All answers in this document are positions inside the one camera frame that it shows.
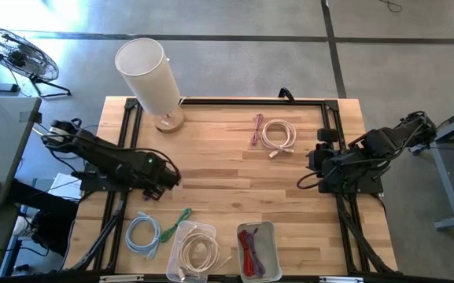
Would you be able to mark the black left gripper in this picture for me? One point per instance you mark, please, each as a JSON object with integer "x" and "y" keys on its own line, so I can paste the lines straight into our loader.
{"x": 160, "y": 177}

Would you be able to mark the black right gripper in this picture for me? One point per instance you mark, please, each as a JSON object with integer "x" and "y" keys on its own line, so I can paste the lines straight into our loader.
{"x": 327, "y": 157}

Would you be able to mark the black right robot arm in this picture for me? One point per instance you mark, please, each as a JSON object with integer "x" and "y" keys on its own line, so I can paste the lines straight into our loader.
{"x": 380, "y": 143}

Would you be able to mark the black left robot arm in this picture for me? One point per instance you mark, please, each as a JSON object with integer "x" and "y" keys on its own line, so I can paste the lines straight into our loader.
{"x": 108, "y": 159}

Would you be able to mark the clear plastic bin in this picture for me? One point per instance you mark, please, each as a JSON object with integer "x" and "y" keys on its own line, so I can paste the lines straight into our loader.
{"x": 172, "y": 271}

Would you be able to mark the white plastic bin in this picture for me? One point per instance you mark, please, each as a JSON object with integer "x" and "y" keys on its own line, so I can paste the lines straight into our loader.
{"x": 272, "y": 251}

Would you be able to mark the white paper sheet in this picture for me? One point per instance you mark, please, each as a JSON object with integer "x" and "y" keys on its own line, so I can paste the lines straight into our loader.
{"x": 67, "y": 184}

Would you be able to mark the white shade wooden base lamp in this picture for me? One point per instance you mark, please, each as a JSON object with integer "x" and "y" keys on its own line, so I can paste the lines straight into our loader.
{"x": 148, "y": 74}

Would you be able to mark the grey desk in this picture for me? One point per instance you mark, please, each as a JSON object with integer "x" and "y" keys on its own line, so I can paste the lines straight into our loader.
{"x": 2, "y": 137}

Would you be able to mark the black floor fan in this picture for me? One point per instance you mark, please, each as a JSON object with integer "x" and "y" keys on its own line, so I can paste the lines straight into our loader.
{"x": 18, "y": 55}

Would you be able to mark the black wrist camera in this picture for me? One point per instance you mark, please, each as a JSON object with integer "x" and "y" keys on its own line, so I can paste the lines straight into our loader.
{"x": 327, "y": 135}

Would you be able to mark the black aluminium rig frame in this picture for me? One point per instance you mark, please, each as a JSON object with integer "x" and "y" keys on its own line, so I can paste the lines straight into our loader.
{"x": 250, "y": 101}

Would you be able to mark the silver aluminium bracket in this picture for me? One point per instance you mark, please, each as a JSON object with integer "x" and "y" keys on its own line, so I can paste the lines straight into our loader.
{"x": 340, "y": 279}
{"x": 120, "y": 278}

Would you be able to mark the grey metal desk frame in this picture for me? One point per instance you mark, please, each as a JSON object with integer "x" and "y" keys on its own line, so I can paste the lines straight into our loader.
{"x": 445, "y": 184}

